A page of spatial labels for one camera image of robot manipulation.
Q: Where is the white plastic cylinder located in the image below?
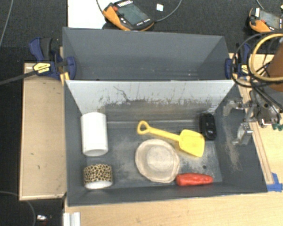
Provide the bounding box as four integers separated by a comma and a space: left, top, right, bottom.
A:
80, 112, 109, 157

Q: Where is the yellow toy shovel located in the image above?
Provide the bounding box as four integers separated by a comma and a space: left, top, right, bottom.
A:
136, 120, 206, 158

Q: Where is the pale wood board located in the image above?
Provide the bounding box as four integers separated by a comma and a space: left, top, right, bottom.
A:
18, 62, 68, 201

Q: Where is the red toy carrot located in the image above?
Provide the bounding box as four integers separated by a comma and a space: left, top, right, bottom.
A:
175, 173, 214, 186

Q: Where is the grey metal bin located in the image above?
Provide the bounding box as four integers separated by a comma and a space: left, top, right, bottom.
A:
62, 26, 268, 207

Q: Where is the black remote control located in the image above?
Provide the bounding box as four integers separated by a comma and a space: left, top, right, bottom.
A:
199, 112, 217, 141

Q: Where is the leopard print tape roll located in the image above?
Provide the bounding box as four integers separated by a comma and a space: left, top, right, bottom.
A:
83, 163, 114, 190

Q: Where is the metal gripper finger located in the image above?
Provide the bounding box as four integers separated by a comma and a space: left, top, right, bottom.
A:
232, 123, 254, 146
223, 99, 245, 116

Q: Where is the beige round bowl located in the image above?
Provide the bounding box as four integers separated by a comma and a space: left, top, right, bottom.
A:
134, 138, 181, 184

